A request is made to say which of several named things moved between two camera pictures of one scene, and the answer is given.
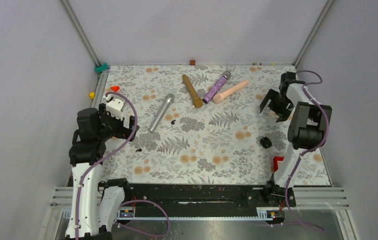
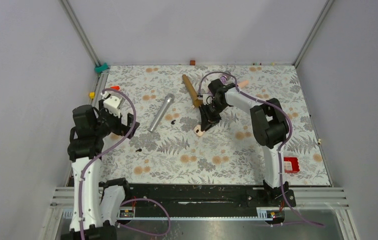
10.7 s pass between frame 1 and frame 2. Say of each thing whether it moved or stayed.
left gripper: stayed
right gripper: moved
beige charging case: moved
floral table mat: stayed
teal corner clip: stayed
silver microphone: stayed
